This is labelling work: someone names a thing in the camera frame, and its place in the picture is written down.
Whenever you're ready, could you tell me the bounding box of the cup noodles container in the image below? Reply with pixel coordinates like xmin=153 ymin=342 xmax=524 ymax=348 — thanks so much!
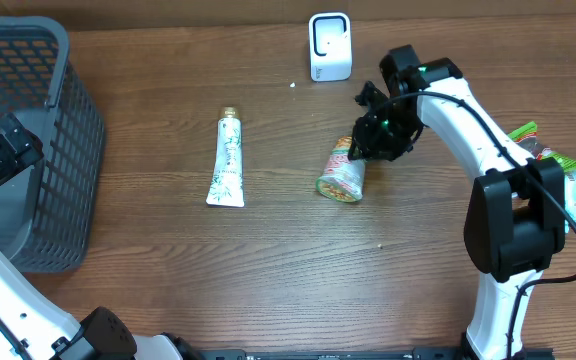
xmin=315 ymin=136 xmax=366 ymax=203

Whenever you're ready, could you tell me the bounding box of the colourful candy bag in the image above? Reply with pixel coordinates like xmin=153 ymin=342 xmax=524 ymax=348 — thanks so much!
xmin=508 ymin=121 xmax=576 ymax=173

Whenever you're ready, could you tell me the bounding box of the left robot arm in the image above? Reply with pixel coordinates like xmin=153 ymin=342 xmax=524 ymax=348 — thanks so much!
xmin=0 ymin=113 xmax=201 ymax=360

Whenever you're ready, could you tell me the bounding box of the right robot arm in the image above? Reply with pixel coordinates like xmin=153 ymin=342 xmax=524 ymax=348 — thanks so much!
xmin=348 ymin=45 xmax=565 ymax=359

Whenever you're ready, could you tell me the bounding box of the white barcode scanner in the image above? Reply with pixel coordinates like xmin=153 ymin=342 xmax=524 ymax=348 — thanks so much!
xmin=308 ymin=12 xmax=353 ymax=82

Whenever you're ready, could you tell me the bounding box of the dark grey plastic basket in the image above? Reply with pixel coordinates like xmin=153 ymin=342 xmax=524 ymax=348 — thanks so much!
xmin=0 ymin=16 xmax=106 ymax=273

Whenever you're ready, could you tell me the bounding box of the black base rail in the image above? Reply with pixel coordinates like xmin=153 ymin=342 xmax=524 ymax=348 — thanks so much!
xmin=200 ymin=347 xmax=555 ymax=360

